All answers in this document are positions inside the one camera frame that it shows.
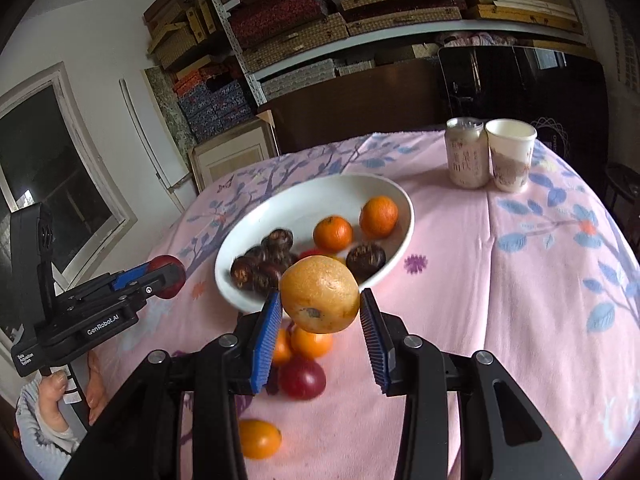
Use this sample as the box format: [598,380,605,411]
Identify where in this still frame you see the white oval plate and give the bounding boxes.
[215,174,416,313]

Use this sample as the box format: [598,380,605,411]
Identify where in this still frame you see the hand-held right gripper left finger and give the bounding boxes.
[60,289,285,480]

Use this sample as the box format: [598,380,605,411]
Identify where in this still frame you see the person's left hand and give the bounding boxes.
[37,371,82,454]

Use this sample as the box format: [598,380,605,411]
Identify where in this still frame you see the dark wooden chair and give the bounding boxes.
[601,161,640,228]

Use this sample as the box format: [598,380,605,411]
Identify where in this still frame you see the pink folded cloth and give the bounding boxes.
[439,31,517,49]

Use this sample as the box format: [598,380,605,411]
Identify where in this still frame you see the green marbled board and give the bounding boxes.
[144,66,195,150]

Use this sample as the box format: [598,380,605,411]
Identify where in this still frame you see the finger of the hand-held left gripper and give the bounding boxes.
[112,261,161,291]
[117,271,171,311]

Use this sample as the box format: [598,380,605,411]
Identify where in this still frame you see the stack of yellow wooden boxes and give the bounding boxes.
[144,0,217,70]

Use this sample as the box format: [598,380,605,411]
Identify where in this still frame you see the beige picture frame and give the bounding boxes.
[189,119,281,194]

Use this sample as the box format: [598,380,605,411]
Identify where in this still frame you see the white narrow door panel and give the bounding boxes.
[118,76,199,212]

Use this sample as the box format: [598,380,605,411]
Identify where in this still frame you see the oval orange kumquat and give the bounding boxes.
[238,419,282,460]

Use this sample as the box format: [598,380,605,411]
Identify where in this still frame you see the stack of red patterned boxes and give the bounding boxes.
[227,0,331,50]

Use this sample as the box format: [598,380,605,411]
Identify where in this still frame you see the large yellow orange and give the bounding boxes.
[279,255,361,335]

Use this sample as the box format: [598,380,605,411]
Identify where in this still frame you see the person's left forearm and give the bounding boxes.
[14,377,76,466]

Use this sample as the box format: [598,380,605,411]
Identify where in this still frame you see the red plum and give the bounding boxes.
[278,356,327,401]
[149,255,187,301]

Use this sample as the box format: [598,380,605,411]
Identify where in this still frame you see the white window frame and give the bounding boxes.
[0,62,139,346]

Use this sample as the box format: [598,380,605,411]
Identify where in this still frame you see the stack of flat wooden cases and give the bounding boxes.
[469,0,585,36]

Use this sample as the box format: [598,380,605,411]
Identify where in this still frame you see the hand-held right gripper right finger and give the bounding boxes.
[359,287,573,480]

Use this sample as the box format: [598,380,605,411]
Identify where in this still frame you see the metal shelving unit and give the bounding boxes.
[196,0,601,111]

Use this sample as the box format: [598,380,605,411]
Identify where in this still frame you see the perforated window curtain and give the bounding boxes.
[605,0,637,98]

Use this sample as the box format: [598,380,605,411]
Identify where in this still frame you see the pale patterned flat box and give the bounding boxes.
[261,57,377,102]

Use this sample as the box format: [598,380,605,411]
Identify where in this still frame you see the pale drink can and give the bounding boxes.
[446,117,489,190]

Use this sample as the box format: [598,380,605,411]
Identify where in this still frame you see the stack of blue patterned boxes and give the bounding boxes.
[174,71,257,144]

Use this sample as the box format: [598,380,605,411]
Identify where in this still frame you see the dark brown wooden board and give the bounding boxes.
[256,62,447,155]

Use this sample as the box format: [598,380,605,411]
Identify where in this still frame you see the black glossy cabinet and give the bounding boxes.
[437,44,610,173]

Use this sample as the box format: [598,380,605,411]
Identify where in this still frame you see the pink printed tablecloth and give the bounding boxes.
[95,130,640,480]

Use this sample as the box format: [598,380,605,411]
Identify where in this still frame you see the stack of woven boxes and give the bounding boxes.
[207,0,481,73]

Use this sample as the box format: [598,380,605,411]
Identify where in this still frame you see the white paper cup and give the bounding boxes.
[485,119,538,194]

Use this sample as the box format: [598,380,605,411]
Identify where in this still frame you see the small orange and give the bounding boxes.
[359,196,399,239]
[271,329,294,366]
[313,215,354,254]
[291,325,334,360]

